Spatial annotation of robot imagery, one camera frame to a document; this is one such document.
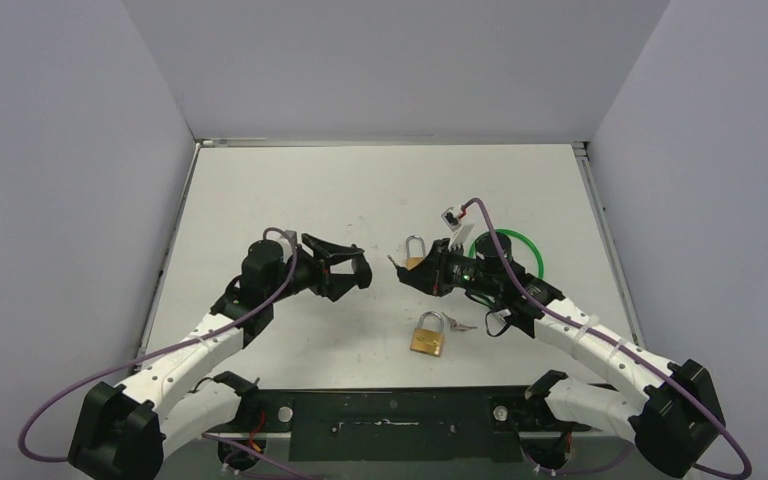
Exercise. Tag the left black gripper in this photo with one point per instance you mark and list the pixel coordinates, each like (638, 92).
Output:
(324, 282)

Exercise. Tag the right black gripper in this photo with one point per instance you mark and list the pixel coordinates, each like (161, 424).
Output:
(437, 268)

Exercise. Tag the brass padlock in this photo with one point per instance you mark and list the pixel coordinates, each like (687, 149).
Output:
(428, 337)
(415, 249)

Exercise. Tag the black head key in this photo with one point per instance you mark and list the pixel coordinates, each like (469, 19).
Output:
(392, 261)

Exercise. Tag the black padlock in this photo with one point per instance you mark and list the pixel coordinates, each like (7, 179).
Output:
(362, 272)

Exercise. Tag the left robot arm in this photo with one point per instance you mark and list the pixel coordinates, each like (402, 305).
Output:
(128, 430)

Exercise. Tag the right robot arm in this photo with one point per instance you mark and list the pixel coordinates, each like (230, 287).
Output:
(669, 411)

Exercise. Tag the lower padlock keys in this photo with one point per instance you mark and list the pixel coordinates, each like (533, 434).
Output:
(455, 325)

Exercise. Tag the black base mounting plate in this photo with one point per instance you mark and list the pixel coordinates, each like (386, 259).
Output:
(401, 424)

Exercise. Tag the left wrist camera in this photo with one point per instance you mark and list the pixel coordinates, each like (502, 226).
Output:
(289, 242)

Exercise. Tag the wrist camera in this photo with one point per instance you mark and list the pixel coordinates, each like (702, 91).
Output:
(289, 242)
(454, 219)

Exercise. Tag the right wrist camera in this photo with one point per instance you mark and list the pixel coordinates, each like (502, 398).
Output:
(454, 219)

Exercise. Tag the green cable lock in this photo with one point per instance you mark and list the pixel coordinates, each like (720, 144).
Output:
(512, 234)

